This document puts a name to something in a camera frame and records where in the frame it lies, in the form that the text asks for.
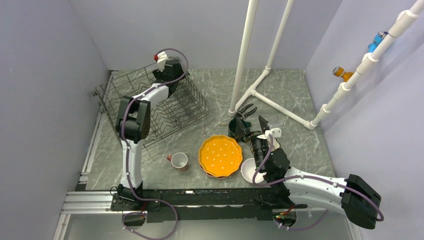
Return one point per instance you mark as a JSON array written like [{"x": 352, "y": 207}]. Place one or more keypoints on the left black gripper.
[{"x": 158, "y": 74}]

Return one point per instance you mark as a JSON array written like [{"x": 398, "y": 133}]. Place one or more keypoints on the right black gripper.
[{"x": 263, "y": 123}]

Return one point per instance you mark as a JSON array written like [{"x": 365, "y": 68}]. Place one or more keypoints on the dark green mug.
[{"x": 238, "y": 127}]

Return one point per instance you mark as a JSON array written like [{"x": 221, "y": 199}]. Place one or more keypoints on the grey wire dish rack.
[{"x": 183, "y": 109}]

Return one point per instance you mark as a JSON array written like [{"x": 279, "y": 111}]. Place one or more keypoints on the small red-brown mug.
[{"x": 179, "y": 161}]

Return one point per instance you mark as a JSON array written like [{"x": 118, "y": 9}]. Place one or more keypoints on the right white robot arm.
[{"x": 351, "y": 197}]

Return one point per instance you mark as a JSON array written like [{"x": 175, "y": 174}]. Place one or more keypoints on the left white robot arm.
[{"x": 133, "y": 125}]

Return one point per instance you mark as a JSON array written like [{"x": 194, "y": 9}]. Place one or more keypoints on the floral scalloped small plate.
[{"x": 275, "y": 144}]

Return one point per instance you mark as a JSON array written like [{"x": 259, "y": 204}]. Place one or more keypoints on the white bowl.
[{"x": 248, "y": 168}]

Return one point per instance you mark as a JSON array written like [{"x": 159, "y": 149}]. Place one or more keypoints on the yellow polka dot plate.
[{"x": 220, "y": 149}]

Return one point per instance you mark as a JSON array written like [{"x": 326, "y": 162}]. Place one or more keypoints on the red plate under yellow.
[{"x": 219, "y": 171}]

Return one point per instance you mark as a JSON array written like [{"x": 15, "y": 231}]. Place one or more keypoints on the orange clamp on pipe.
[{"x": 341, "y": 73}]

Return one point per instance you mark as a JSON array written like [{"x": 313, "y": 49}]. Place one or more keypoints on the white PVC pipe diagonal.
[{"x": 403, "y": 21}]

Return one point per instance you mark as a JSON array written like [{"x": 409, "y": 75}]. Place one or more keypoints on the blue clamp on pipe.
[{"x": 377, "y": 40}]

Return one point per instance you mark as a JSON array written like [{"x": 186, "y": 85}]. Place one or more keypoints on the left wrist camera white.
[{"x": 161, "y": 58}]

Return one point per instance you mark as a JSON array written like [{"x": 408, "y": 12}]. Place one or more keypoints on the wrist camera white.
[
  {"x": 161, "y": 58},
  {"x": 271, "y": 130}
]

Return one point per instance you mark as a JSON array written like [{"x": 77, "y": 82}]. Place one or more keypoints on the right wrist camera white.
[{"x": 271, "y": 130}]

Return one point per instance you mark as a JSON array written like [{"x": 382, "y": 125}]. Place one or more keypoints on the black handled pliers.
[{"x": 246, "y": 111}]

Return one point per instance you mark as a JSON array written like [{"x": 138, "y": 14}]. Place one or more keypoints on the white PVC pipe frame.
[{"x": 286, "y": 35}]

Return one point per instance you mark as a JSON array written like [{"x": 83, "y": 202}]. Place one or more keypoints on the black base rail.
[{"x": 205, "y": 204}]

